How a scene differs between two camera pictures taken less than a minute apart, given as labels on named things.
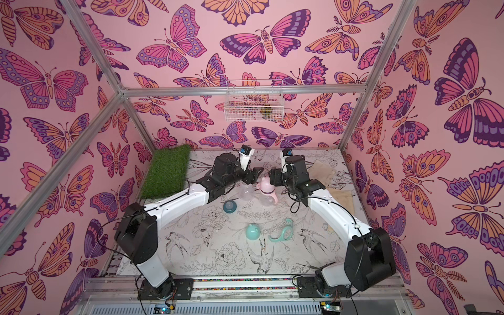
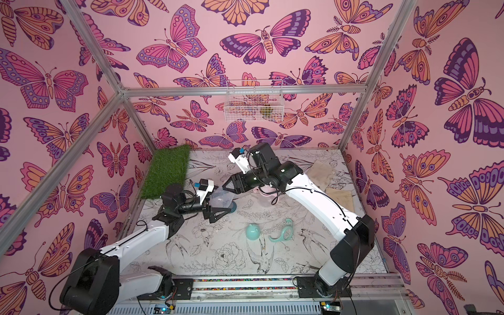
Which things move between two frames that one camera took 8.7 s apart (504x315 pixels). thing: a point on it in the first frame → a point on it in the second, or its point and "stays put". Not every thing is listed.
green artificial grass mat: (168, 172) stays put
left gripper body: (245, 177) → (204, 210)
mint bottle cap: (252, 231) stays put
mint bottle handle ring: (283, 239) stays put
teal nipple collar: (230, 207) stays put
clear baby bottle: (247, 191) → (221, 198)
